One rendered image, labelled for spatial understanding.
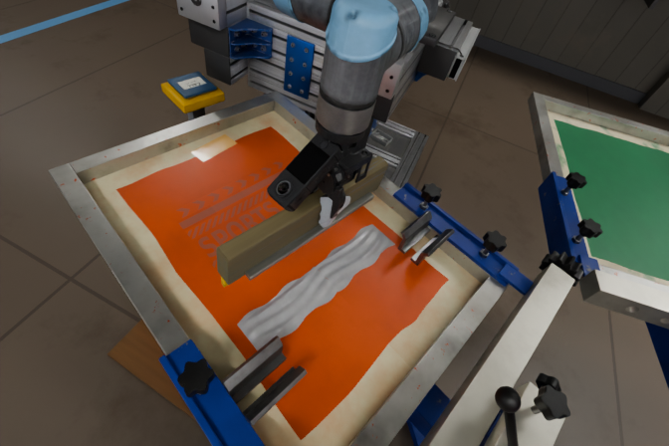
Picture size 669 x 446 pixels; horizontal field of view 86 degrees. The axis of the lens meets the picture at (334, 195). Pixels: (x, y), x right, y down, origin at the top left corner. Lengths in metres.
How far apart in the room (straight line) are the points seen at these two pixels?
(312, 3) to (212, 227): 0.47
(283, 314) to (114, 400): 1.11
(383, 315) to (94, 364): 1.30
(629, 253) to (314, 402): 0.86
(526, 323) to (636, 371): 1.70
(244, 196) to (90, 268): 1.25
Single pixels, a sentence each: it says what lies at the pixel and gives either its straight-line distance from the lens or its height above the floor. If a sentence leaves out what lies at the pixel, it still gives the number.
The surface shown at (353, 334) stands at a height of 0.95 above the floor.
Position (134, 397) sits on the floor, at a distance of 1.69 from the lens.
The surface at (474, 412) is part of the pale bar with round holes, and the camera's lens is 0.63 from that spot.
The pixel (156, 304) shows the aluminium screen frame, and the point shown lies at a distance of 0.68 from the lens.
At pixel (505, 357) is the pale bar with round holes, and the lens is 0.68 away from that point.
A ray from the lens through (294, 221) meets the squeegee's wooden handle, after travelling 0.56.
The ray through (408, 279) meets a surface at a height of 0.95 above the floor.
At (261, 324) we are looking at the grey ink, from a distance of 0.67.
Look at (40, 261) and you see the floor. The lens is 2.09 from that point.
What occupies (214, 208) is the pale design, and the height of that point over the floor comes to 0.95.
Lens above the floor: 1.58
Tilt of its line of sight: 47 degrees down
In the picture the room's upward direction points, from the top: 14 degrees clockwise
